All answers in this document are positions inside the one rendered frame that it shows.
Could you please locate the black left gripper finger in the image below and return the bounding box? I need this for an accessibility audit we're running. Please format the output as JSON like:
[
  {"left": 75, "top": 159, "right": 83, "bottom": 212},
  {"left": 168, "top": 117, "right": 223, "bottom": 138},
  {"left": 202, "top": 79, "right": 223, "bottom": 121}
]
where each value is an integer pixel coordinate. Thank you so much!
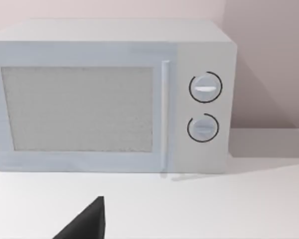
[{"left": 52, "top": 196, "right": 107, "bottom": 239}]

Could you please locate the pale microwave door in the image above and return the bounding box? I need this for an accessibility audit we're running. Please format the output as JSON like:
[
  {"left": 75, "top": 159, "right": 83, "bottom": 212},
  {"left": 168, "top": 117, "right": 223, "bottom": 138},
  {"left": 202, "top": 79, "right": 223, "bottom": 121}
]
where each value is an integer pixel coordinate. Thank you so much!
[{"left": 0, "top": 41, "right": 177, "bottom": 174}]

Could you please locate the pale microwave oven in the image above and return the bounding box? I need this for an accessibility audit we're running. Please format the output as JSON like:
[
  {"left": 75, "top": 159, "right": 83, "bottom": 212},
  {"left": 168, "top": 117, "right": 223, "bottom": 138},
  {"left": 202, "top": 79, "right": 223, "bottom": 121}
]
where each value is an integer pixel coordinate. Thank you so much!
[{"left": 0, "top": 19, "right": 238, "bottom": 175}]

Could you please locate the small pale microwave knob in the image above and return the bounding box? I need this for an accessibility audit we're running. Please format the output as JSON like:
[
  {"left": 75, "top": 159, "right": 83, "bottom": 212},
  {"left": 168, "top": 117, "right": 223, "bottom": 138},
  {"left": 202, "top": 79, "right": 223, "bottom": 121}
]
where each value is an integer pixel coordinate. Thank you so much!
[{"left": 187, "top": 113, "right": 220, "bottom": 143}]

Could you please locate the large pale microwave knob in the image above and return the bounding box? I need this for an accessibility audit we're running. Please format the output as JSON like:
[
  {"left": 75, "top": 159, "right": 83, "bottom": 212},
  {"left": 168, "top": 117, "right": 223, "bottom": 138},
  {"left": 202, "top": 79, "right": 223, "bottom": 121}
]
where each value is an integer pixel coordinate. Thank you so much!
[{"left": 188, "top": 71, "right": 223, "bottom": 103}]

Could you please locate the pale microwave door handle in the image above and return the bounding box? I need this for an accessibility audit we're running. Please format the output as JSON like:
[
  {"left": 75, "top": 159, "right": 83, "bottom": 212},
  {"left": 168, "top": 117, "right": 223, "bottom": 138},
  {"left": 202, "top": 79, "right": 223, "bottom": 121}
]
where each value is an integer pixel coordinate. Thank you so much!
[{"left": 161, "top": 59, "right": 170, "bottom": 173}]

